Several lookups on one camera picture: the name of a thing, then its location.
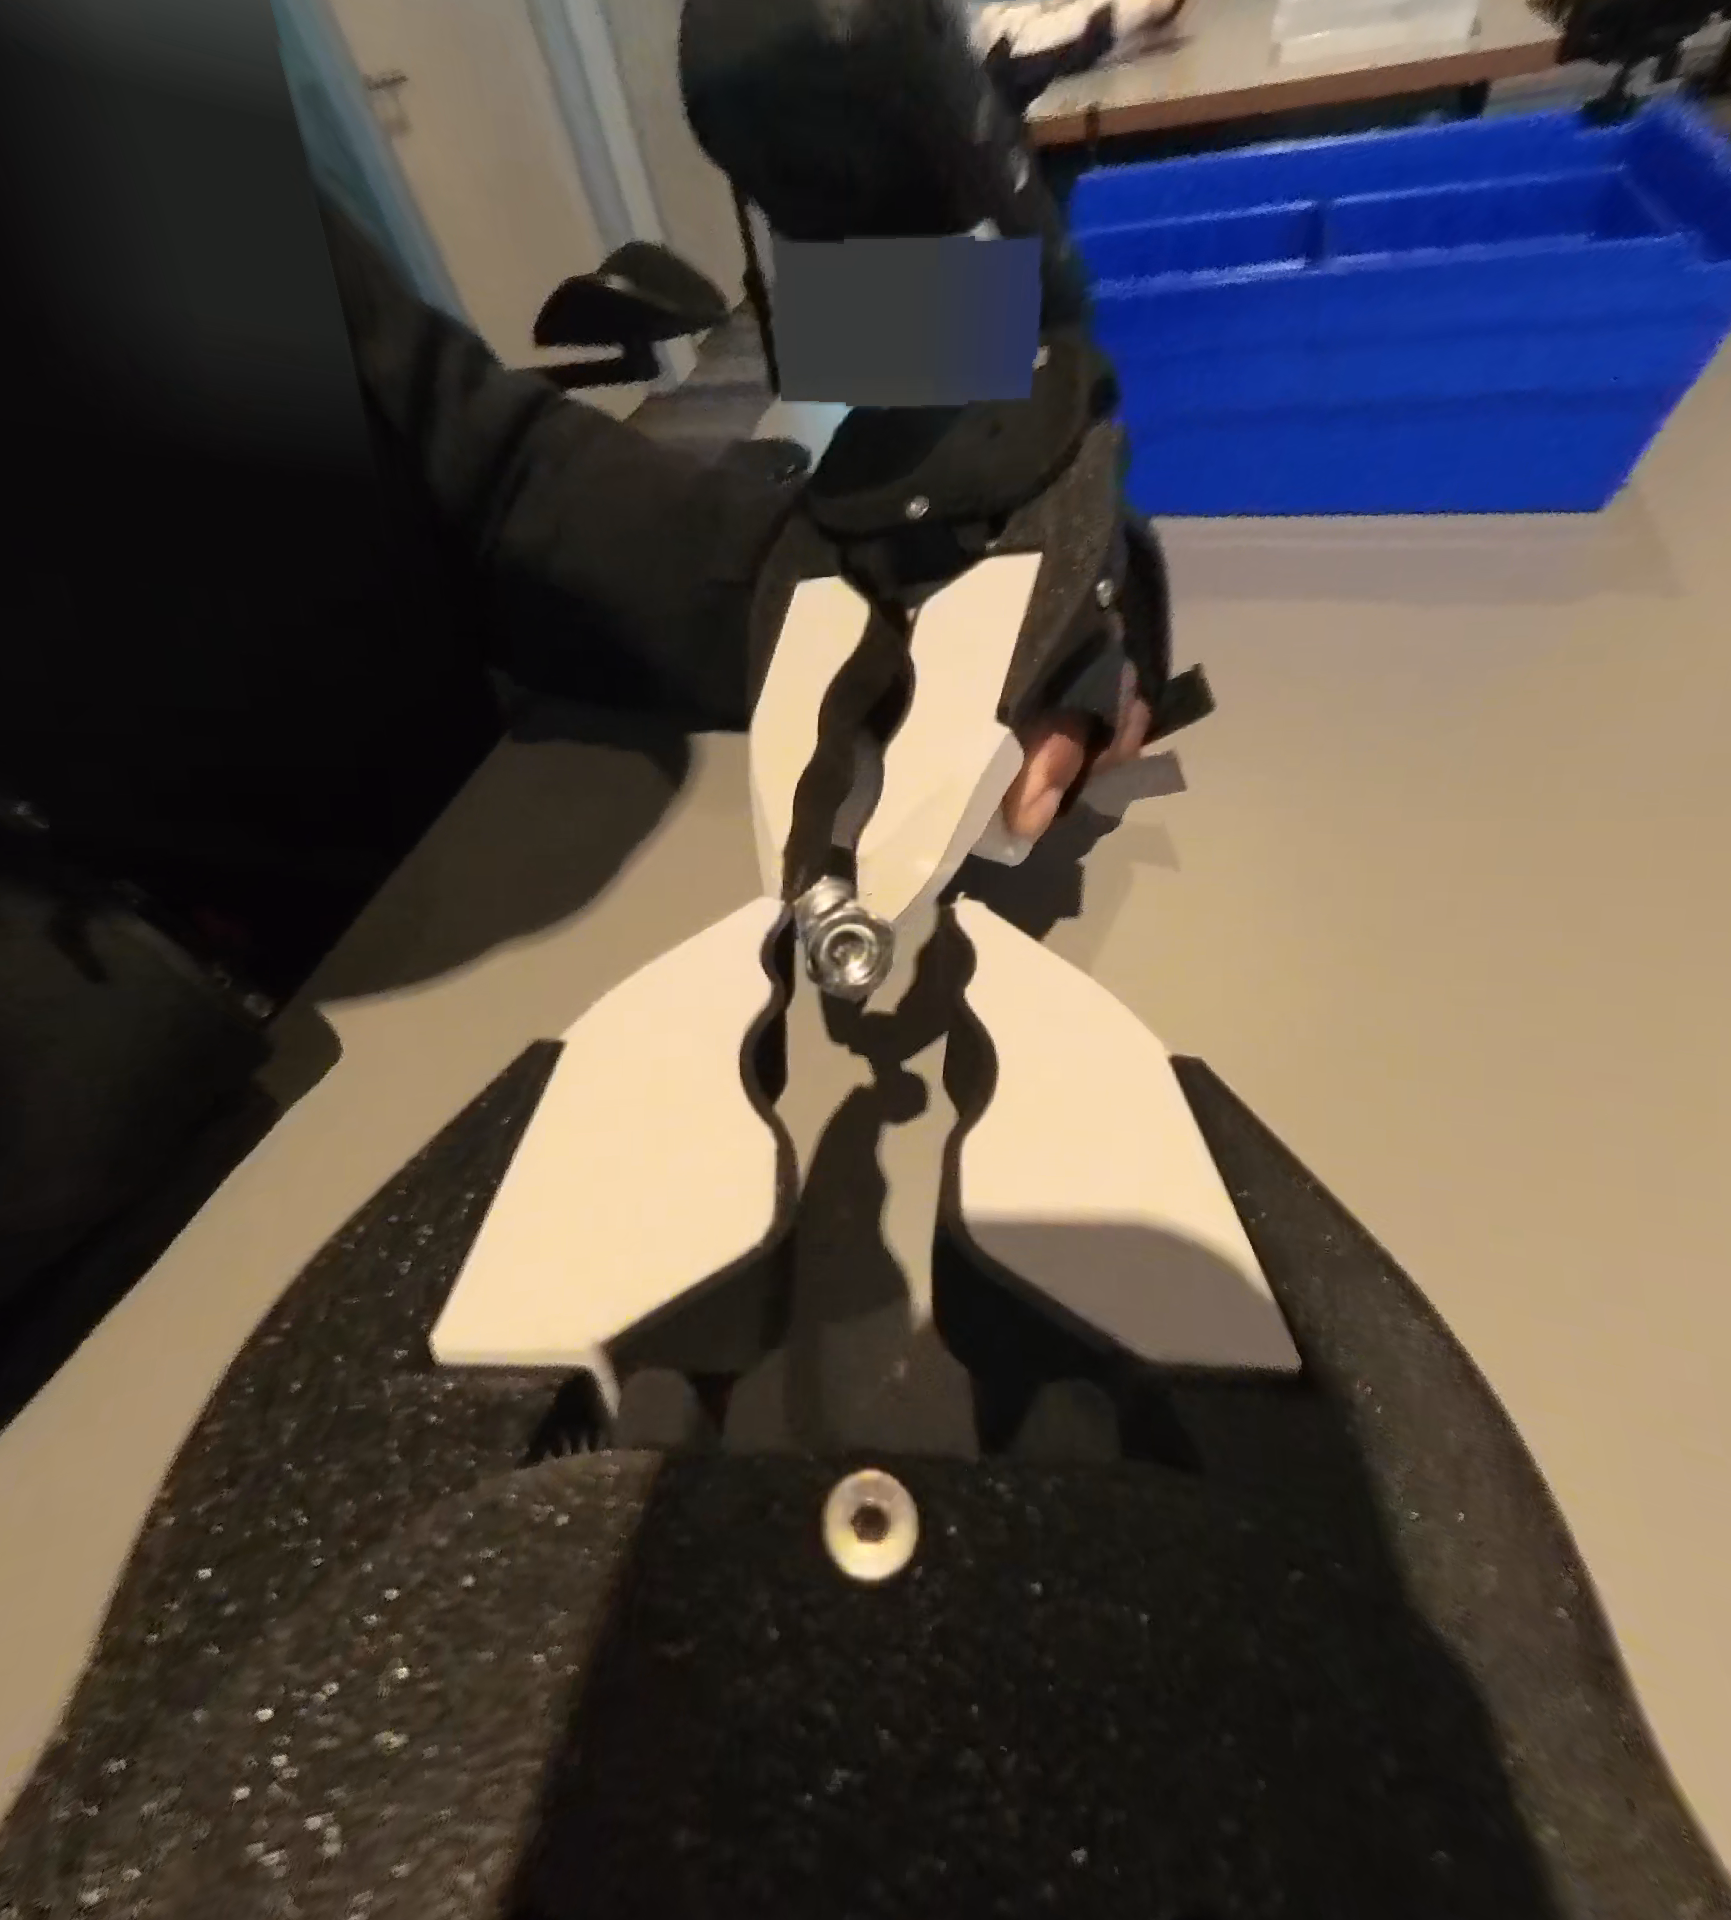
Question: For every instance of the person's left hand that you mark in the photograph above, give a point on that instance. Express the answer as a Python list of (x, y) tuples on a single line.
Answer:
[(1039, 788)]

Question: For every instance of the black office chair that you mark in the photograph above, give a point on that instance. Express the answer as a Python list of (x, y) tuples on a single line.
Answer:
[(627, 300)]

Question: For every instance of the wooden office desk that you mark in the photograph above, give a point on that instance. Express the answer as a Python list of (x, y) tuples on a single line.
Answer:
[(1256, 83)]

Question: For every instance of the person's black jacket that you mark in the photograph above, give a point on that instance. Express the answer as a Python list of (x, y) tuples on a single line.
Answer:
[(55, 1051)]

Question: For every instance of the silver hex bolt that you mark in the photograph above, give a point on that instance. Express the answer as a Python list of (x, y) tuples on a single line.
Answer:
[(855, 950)]

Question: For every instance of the person's left forearm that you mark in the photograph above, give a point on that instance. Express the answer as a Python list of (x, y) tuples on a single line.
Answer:
[(581, 525)]

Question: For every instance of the silver hex nut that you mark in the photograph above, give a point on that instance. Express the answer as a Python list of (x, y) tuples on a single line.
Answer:
[(819, 904)]

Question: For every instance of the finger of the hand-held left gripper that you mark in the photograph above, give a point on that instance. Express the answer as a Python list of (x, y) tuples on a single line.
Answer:
[(791, 705), (957, 720)]

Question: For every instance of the blue plastic bin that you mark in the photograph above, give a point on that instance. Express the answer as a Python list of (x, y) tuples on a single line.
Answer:
[(1406, 375)]

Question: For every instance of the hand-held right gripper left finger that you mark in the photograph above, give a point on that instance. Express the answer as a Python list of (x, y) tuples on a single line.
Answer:
[(627, 1185)]

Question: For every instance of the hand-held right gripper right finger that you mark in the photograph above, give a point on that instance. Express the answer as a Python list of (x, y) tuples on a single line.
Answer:
[(1091, 1140)]

